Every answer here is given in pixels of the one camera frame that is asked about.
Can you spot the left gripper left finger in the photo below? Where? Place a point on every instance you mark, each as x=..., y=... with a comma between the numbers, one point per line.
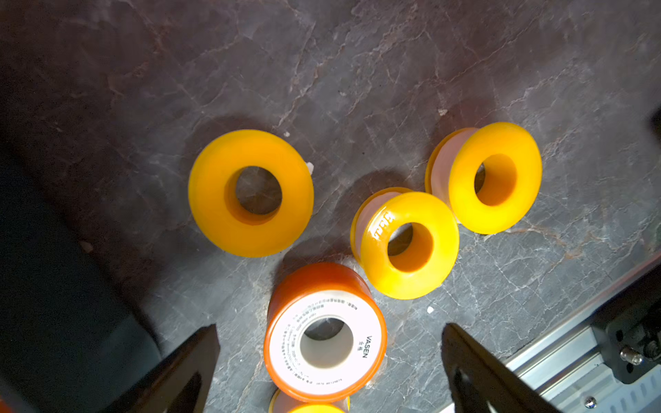
x=180, y=383

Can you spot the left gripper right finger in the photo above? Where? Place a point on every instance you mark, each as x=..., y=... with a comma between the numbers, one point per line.
x=479, y=382

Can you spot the orange sealing tape roll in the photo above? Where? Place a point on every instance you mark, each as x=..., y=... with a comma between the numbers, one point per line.
x=326, y=337

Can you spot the yellow tape roll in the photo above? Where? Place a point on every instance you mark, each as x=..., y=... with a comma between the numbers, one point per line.
x=430, y=257
x=489, y=177
x=283, y=403
x=219, y=214

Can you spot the teal storage box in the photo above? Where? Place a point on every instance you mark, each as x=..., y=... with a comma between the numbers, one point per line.
x=69, y=343

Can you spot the aluminium front rail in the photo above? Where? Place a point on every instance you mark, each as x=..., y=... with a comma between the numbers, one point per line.
x=565, y=367

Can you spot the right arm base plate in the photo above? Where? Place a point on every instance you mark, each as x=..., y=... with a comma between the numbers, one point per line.
x=627, y=330

